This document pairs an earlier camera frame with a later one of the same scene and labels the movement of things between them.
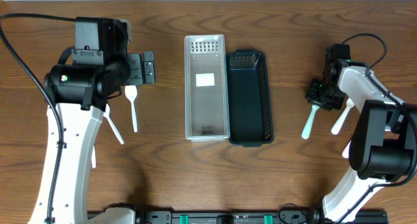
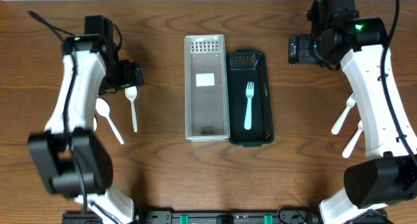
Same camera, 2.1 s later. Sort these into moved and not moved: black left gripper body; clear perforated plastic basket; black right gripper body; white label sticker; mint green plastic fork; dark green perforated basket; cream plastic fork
Moved: black left gripper body; mint green plastic fork; black right gripper body
Not moved: white label sticker; clear perforated plastic basket; dark green perforated basket; cream plastic fork
